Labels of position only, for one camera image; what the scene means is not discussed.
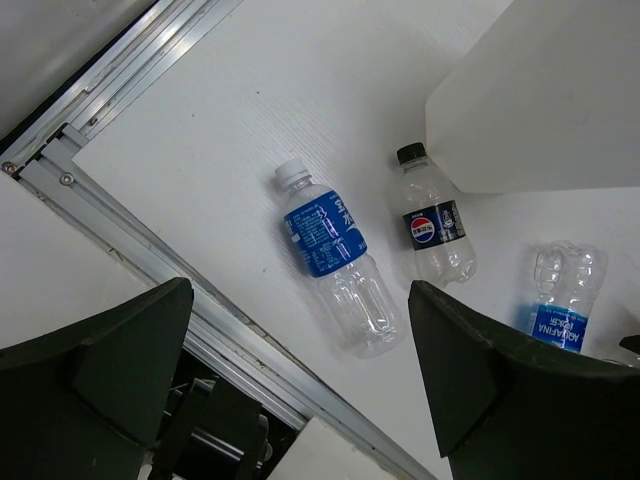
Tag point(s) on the blue label white cap bottle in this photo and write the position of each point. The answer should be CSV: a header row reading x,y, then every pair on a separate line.
x,y
335,253

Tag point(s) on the Aquafina blue label bottle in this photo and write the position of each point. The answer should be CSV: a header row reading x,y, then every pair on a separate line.
x,y
568,278

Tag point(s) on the white octagonal plastic bin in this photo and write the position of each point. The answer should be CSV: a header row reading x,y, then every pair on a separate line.
x,y
546,100

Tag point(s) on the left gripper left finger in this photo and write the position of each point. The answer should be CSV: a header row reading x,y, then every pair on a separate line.
x,y
86,401

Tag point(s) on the Pepsi black cap bottle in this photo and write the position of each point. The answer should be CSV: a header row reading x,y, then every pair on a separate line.
x,y
443,251

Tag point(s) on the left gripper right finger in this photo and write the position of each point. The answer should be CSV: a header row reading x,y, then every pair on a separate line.
x,y
507,406

